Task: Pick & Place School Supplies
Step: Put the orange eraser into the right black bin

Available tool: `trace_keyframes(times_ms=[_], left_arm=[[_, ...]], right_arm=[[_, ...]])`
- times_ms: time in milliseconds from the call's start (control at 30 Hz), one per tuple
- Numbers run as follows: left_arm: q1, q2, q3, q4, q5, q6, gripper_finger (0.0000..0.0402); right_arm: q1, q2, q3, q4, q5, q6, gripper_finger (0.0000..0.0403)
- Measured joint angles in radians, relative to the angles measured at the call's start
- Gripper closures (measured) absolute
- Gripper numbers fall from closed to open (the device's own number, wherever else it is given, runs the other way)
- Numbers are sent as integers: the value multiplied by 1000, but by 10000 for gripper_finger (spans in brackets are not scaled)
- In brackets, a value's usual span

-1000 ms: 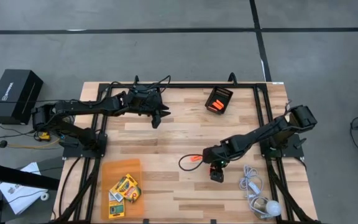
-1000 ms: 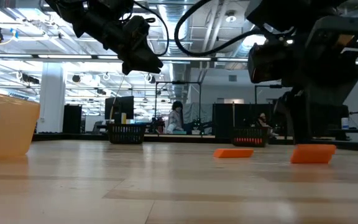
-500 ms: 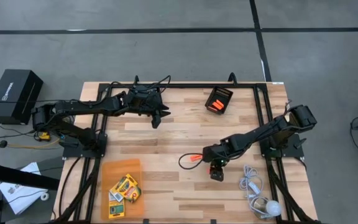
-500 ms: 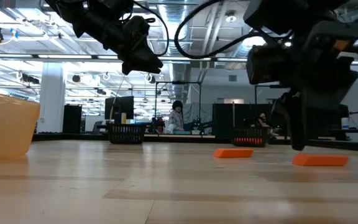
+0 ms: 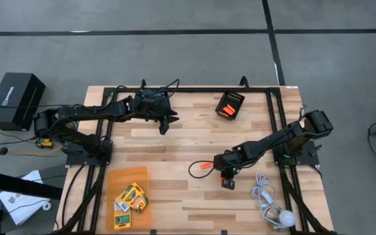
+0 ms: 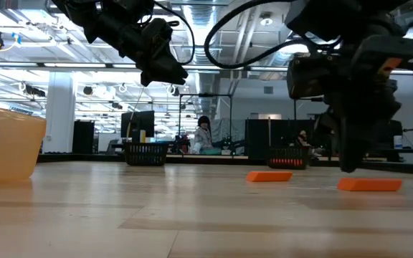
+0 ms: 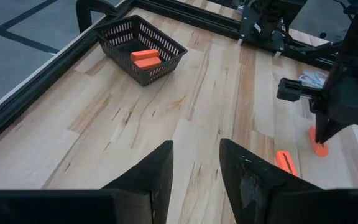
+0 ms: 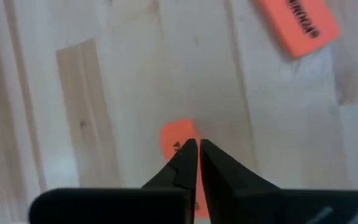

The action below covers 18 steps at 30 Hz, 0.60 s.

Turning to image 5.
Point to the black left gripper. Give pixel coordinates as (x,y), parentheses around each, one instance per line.
(163,127)

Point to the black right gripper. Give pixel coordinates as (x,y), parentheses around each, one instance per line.
(224,161)

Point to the yellow green crayon box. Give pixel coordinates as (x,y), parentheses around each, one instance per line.
(121,206)
(135,197)
(121,222)

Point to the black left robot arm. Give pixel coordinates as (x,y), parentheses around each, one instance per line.
(93,111)

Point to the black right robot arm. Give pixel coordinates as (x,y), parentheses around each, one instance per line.
(273,142)

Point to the white round bulb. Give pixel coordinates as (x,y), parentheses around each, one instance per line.
(287,218)

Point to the orange translucent plastic bin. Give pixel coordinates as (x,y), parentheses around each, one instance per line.
(139,222)

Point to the white tape roll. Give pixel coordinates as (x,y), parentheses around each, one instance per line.
(47,203)

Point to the black cardboard box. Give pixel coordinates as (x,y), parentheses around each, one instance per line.
(16,101)

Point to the black round plug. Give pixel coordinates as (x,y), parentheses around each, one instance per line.
(3,150)

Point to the white paper sheet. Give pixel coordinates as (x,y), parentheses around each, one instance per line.
(21,205)

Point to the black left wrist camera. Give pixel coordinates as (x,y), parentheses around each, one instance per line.
(150,102)

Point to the black curved frame bracket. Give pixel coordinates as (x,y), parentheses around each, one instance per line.
(244,83)
(143,85)

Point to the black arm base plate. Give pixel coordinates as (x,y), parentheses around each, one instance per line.
(305,160)
(77,158)

